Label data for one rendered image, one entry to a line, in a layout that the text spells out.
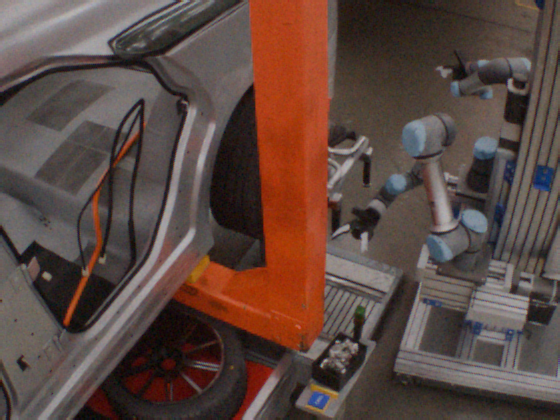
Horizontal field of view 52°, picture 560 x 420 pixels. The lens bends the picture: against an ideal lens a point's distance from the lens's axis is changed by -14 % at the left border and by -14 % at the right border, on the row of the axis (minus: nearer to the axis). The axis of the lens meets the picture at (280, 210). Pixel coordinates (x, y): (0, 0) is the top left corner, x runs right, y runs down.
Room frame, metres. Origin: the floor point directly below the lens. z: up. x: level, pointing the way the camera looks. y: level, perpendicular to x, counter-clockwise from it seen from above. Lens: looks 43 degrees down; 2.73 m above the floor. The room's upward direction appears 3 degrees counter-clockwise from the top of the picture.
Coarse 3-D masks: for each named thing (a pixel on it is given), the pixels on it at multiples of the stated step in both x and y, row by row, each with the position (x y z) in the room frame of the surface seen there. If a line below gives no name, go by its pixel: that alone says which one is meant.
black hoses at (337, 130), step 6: (336, 126) 2.31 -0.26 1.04; (342, 126) 2.30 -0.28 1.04; (330, 132) 2.28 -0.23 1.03; (336, 132) 2.27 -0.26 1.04; (342, 132) 2.27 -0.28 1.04; (348, 132) 2.26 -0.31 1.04; (354, 132) 2.29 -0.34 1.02; (330, 138) 2.26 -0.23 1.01; (336, 138) 2.25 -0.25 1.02; (342, 138) 2.24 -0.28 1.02; (348, 138) 2.32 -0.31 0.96; (354, 138) 2.30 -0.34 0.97; (330, 144) 2.24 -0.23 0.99; (336, 144) 2.23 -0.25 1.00
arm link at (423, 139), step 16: (416, 128) 1.79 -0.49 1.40; (432, 128) 1.80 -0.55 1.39; (416, 144) 1.76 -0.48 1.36; (432, 144) 1.77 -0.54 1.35; (416, 160) 1.77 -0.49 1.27; (432, 160) 1.75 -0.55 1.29; (432, 176) 1.72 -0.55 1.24; (432, 192) 1.70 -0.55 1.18; (432, 208) 1.68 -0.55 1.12; (448, 208) 1.67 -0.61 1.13; (432, 224) 1.67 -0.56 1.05; (448, 224) 1.64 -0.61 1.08; (432, 240) 1.62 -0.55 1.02; (448, 240) 1.60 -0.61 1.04; (464, 240) 1.61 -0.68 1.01; (448, 256) 1.56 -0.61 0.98
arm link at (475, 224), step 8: (464, 216) 1.70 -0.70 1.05; (472, 216) 1.70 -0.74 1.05; (480, 216) 1.71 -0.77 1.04; (464, 224) 1.67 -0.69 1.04; (472, 224) 1.66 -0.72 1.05; (480, 224) 1.66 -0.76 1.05; (472, 232) 1.64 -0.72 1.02; (480, 232) 1.64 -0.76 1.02; (472, 240) 1.63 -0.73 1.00; (480, 240) 1.65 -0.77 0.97; (472, 248) 1.64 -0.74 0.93
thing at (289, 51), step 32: (256, 0) 1.56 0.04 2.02; (288, 0) 1.51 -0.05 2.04; (320, 0) 1.59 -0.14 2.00; (256, 32) 1.56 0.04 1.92; (288, 32) 1.51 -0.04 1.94; (320, 32) 1.58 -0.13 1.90; (256, 64) 1.56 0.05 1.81; (288, 64) 1.51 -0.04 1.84; (320, 64) 1.58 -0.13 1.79; (256, 96) 1.57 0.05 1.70; (288, 96) 1.52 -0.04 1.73; (320, 96) 1.58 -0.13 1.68; (288, 128) 1.52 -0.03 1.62; (320, 128) 1.58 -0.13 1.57; (288, 160) 1.52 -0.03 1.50; (320, 160) 1.58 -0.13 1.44; (288, 192) 1.52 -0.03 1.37; (320, 192) 1.58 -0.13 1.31; (288, 224) 1.52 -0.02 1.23; (320, 224) 1.58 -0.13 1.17; (288, 256) 1.53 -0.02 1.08; (320, 256) 1.59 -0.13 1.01; (288, 288) 1.53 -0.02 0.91; (320, 288) 1.59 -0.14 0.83; (288, 320) 1.52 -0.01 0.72; (320, 320) 1.60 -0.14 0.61
